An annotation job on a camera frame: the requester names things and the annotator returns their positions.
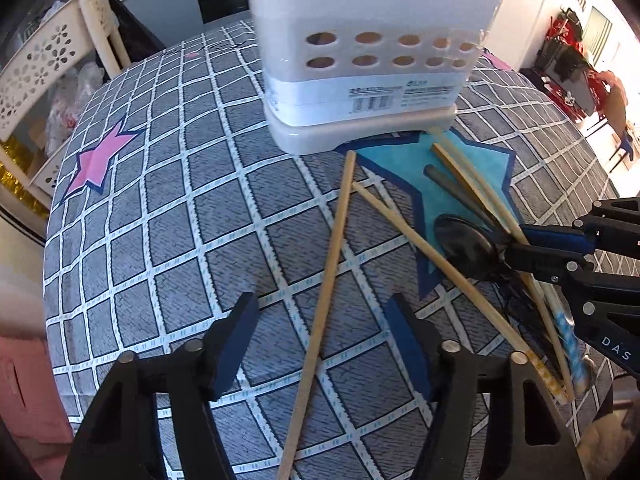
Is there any bamboo chopstick patterned end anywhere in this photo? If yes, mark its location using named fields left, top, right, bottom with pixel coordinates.
left=352, top=182, right=574, bottom=404

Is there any grey handled spoon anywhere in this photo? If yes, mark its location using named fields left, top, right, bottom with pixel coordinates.
left=423, top=165, right=506, bottom=232

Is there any black plastic spoon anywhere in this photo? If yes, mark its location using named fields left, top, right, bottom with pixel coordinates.
left=434, top=214, right=512, bottom=281

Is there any cream perforated storage rack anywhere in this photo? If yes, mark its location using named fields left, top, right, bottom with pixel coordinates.
left=0, top=0, right=132, bottom=212

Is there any bamboo chopstick blue pattern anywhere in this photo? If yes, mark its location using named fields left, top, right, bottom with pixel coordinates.
left=427, top=128, right=589, bottom=401

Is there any long bamboo chopstick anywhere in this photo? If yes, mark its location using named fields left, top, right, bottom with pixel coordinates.
left=277, top=151, right=356, bottom=480

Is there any white utensil holder caddy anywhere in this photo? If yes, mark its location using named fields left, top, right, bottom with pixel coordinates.
left=248, top=0, right=502, bottom=155

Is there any thin bamboo chopstick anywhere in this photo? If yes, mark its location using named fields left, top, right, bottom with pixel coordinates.
left=432, top=142, right=575, bottom=401

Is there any grey checkered tablecloth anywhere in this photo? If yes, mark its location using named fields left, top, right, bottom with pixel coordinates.
left=42, top=19, right=622, bottom=480

